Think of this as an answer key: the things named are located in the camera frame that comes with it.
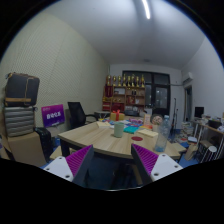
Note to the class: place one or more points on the pale yellow notepad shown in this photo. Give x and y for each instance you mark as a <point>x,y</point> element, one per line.
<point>147,133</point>
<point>103,124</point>

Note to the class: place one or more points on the wooden shelf unit with trophies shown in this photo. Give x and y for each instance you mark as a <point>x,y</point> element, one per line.
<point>125,96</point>

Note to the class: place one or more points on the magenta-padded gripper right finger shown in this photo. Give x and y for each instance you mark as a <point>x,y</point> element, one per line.
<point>146,158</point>

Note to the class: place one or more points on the long ceiling light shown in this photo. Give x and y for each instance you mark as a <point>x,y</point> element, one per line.
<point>146,9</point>

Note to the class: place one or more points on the orange standing card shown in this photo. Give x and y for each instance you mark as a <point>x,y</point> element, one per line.
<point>147,120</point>

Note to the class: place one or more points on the stack of books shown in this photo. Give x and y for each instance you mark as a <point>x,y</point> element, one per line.
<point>186,131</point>

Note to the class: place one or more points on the pale green ribbed cup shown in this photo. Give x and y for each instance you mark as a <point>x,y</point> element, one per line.
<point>118,130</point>

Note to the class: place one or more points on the brown cardboard box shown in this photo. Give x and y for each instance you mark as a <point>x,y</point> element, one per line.
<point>25,150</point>

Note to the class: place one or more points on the clear plastic water bottle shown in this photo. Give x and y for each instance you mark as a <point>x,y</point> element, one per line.
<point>162,136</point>

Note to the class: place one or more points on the teal book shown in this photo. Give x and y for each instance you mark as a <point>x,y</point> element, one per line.
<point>131,130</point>

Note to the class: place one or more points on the black office chair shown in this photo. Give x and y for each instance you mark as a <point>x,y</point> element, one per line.
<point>76,115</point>

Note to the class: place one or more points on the white round stool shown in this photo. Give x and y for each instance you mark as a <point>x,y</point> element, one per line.
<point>210,150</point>

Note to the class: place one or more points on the purple sign board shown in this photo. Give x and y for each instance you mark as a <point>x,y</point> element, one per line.
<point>53,115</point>

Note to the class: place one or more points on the blue colourful book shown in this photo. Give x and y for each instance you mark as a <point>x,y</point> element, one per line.
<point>133,122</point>

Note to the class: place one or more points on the wooden side desk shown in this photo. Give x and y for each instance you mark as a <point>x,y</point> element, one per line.
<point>208,128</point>

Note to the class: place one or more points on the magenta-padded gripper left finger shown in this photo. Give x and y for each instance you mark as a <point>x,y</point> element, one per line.
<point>78,160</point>

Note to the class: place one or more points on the black microphone stand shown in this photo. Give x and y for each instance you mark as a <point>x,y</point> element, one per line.
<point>174,113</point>

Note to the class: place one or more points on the black suitcase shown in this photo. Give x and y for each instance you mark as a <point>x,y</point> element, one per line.
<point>45,141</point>

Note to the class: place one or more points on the yellow gift box red ribbon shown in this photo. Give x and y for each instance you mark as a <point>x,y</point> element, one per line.
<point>116,116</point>

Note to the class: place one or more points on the black computer monitor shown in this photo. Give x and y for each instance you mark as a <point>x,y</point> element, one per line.
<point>199,112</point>

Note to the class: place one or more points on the silver ribbed suitcase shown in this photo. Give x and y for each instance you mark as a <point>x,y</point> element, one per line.
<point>19,121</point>

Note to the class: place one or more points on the white wall air conditioner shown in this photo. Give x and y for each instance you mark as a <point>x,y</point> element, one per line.
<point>187,77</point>

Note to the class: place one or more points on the flat round red coaster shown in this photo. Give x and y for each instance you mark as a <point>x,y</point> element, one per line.
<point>137,138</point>

